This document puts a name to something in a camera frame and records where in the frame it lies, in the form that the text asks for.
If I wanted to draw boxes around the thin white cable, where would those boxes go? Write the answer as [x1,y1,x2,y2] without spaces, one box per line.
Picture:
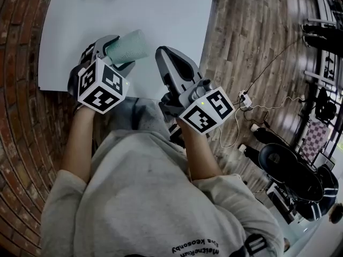
[250,95,305,109]

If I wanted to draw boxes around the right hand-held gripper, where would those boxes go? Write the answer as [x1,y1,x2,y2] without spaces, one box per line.
[155,46,236,136]

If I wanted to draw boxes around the translucent green cup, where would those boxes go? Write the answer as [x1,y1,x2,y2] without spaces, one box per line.
[107,29,150,65]

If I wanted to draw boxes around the short black cable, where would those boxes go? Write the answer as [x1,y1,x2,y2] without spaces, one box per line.
[251,111,270,130]

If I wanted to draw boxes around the black backpack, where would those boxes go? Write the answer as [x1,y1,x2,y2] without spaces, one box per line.
[315,87,337,122]

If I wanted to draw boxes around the grey sweatshirt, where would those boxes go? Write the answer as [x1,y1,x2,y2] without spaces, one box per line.
[40,128,285,257]

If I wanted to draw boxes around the looped white cable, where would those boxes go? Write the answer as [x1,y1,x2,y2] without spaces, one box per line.
[218,107,242,148]

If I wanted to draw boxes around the purple checkered cloth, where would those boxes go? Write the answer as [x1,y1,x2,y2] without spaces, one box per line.
[302,118,331,163]

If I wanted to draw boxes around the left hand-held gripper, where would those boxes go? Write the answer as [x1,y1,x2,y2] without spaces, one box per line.
[68,35,137,115]

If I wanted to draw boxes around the person's right forearm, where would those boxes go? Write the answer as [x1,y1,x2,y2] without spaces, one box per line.
[180,120,223,182]

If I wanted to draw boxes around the black lounge chair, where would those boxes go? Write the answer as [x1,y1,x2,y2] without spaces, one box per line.
[258,142,339,222]

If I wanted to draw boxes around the person's left forearm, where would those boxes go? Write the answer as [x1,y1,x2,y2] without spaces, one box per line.
[60,107,94,184]

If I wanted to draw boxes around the white power strip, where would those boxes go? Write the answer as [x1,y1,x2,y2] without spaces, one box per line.
[239,89,252,108]

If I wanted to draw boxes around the black strap buckle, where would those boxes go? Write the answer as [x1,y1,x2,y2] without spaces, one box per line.
[245,234,267,255]

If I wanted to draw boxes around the long black cable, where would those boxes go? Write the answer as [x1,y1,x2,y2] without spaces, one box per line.
[245,37,305,93]

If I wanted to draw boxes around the grey shorts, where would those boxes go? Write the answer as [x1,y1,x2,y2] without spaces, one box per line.
[125,97,174,142]

